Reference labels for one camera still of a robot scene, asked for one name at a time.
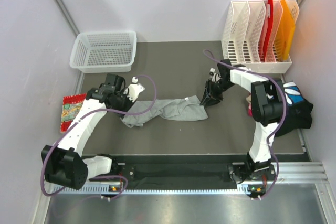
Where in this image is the white perforated plastic basket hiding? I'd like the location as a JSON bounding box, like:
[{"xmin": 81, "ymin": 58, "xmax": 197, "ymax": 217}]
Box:
[{"xmin": 69, "ymin": 31, "xmax": 137, "ymax": 73}]

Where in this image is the orange plastic folder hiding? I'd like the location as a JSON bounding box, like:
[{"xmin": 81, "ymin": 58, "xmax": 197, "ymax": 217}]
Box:
[{"xmin": 274, "ymin": 0, "xmax": 299, "ymax": 62}]

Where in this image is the red illustrated book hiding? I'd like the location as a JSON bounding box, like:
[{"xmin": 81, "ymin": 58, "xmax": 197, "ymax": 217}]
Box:
[{"xmin": 60, "ymin": 93, "xmax": 87, "ymax": 133}]

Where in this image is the magenta folded t-shirt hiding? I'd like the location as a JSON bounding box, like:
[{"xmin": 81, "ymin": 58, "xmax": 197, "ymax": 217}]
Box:
[{"xmin": 247, "ymin": 104, "xmax": 253, "ymax": 116}]

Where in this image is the beige folded t-shirt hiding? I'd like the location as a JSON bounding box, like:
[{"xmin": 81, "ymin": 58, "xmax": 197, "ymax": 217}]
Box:
[{"xmin": 246, "ymin": 94, "xmax": 251, "ymax": 106}]

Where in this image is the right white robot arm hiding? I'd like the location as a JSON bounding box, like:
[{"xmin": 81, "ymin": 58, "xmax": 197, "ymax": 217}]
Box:
[{"xmin": 201, "ymin": 59, "xmax": 287, "ymax": 181}]

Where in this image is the black daisy print t-shirt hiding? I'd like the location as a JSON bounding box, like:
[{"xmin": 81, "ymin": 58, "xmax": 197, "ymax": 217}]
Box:
[{"xmin": 275, "ymin": 81, "xmax": 313, "ymax": 137}]

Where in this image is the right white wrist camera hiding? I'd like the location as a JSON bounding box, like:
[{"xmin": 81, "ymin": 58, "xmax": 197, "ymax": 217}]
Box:
[{"xmin": 209, "ymin": 68, "xmax": 221, "ymax": 83}]

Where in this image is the red plastic folder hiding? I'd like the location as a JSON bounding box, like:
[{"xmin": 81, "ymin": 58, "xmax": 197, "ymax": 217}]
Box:
[{"xmin": 263, "ymin": 0, "xmax": 274, "ymax": 61}]

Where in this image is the white file organizer rack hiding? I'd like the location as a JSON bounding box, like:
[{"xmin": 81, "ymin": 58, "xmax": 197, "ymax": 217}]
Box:
[{"xmin": 221, "ymin": 0, "xmax": 292, "ymax": 74}]

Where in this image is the white slotted cable duct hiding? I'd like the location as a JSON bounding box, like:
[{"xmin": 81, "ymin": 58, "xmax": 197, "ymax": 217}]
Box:
[{"xmin": 60, "ymin": 183, "xmax": 261, "ymax": 195}]

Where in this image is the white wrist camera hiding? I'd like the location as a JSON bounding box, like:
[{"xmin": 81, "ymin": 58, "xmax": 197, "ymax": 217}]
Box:
[
  {"xmin": 209, "ymin": 68, "xmax": 221, "ymax": 83},
  {"xmin": 123, "ymin": 77, "xmax": 145, "ymax": 103}
]

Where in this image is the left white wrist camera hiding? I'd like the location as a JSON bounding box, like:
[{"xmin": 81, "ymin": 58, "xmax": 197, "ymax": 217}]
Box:
[{"xmin": 123, "ymin": 77, "xmax": 145, "ymax": 103}]

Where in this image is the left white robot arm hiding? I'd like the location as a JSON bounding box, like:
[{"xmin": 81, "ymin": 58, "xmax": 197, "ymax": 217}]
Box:
[{"xmin": 40, "ymin": 74, "xmax": 144, "ymax": 190}]

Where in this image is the grey t-shirt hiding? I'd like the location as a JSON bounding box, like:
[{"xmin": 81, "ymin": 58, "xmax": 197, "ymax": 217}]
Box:
[{"xmin": 122, "ymin": 95, "xmax": 208, "ymax": 128}]

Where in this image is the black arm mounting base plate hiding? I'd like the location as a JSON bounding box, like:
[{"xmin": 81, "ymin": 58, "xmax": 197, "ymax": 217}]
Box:
[{"xmin": 88, "ymin": 162, "xmax": 276, "ymax": 184}]

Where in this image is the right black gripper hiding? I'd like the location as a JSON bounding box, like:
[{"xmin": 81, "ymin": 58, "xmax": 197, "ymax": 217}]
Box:
[{"xmin": 200, "ymin": 79, "xmax": 235, "ymax": 108}]

